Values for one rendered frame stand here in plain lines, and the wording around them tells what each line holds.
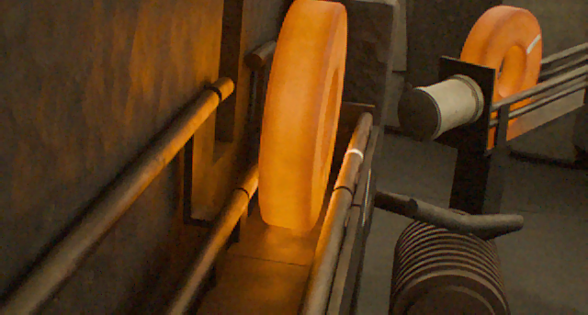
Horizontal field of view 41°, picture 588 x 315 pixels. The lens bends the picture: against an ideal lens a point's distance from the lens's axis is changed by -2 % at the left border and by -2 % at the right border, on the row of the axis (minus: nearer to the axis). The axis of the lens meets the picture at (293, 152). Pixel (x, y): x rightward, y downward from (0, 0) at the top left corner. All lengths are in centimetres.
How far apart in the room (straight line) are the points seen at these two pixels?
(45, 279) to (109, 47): 10
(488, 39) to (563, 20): 221
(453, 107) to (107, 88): 61
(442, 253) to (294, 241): 37
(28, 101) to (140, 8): 11
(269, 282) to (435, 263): 41
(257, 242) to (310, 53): 13
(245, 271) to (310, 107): 11
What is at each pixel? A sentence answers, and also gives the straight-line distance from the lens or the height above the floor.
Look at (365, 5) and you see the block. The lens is 72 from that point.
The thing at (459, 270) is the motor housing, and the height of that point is 53.
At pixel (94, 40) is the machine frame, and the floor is 81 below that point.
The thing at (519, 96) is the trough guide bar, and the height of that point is 68.
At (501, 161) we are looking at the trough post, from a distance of 103.
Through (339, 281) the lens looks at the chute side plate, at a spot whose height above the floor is 70.
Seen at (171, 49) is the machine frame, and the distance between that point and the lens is 41.
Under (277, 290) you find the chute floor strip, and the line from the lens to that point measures 47.
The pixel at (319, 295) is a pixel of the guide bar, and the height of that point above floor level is 70.
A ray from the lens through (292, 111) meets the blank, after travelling 46.
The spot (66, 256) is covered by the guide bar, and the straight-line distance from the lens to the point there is 29.
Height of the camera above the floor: 87
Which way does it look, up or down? 17 degrees down
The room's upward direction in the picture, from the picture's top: 6 degrees clockwise
